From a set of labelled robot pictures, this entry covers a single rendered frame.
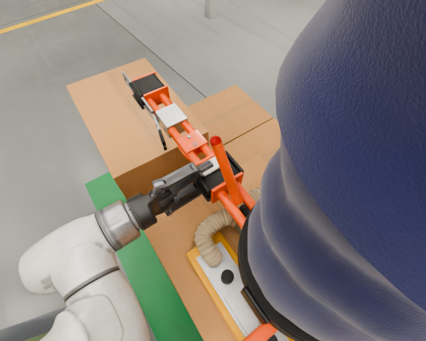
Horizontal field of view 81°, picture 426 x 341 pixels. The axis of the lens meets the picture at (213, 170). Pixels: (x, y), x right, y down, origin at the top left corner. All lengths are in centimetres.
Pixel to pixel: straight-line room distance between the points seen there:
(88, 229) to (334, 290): 43
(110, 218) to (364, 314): 43
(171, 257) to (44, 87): 278
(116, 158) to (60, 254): 53
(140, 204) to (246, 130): 114
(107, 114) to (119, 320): 85
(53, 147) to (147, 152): 166
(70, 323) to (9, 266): 170
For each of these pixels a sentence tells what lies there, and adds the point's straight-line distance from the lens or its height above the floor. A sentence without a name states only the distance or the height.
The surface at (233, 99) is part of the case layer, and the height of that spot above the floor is 54.
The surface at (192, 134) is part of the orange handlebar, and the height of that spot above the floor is 122.
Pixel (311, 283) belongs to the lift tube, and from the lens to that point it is 20.
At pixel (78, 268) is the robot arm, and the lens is 52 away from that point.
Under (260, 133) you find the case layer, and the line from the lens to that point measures 156.
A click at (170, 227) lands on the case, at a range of 67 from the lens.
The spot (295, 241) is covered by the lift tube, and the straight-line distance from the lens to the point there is 19.
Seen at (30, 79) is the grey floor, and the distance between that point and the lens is 342.
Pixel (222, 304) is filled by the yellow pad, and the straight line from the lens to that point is 61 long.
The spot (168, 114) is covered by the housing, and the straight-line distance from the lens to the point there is 68.
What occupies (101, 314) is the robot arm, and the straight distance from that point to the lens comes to 49.
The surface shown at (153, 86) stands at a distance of 76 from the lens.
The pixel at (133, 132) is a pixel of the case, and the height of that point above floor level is 94.
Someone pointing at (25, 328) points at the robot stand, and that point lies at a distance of 112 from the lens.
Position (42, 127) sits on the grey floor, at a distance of 279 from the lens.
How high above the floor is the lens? 169
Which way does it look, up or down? 57 degrees down
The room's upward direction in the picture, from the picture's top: straight up
